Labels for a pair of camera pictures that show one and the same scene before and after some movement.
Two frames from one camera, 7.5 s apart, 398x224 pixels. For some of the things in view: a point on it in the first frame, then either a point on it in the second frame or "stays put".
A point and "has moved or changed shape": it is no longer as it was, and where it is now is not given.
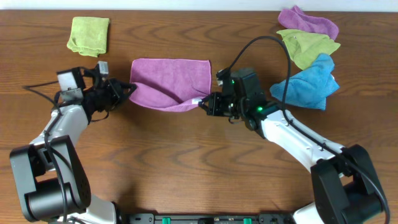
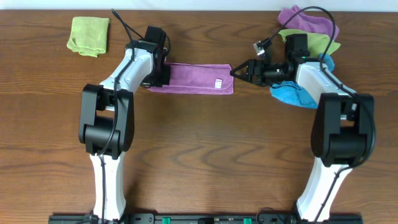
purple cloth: (172, 84) has moved or changed shape
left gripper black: (113, 86) -> (165, 80)
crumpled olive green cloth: (304, 47) stays put
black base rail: (209, 218) stays put
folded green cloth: (89, 35) stays put
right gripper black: (214, 109) -> (254, 66)
